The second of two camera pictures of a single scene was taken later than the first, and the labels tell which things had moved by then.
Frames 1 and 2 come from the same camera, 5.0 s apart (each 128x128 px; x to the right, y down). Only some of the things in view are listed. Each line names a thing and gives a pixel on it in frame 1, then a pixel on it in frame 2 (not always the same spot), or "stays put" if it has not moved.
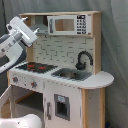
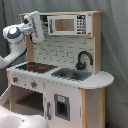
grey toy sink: [72, 74] stays put
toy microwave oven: [69, 24] stays put
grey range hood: [41, 22] stays put
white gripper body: [19, 28] → [33, 21]
